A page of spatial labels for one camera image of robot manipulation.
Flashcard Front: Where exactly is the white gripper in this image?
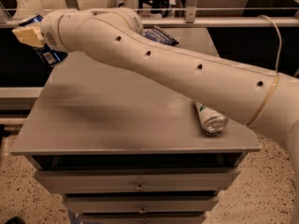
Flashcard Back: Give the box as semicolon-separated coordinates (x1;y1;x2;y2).
12;9;73;52

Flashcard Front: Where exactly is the blue pepsi can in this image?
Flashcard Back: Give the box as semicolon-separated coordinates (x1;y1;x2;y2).
19;14;67;67

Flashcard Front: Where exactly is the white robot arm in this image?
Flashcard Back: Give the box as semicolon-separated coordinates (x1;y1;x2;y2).
11;8;298;224

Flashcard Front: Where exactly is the white green soda can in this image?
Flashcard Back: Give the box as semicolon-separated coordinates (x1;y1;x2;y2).
194;102;228;133

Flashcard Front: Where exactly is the blue chips bag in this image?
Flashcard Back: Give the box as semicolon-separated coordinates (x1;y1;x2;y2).
143;26;179;46

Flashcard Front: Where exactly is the grey drawer cabinet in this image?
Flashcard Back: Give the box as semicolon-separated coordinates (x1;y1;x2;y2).
10;27;262;224

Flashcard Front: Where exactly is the metal railing frame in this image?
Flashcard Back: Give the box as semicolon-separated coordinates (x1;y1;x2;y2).
1;0;299;28

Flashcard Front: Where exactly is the white cable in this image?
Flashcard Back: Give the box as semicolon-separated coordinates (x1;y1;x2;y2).
258;14;284;74

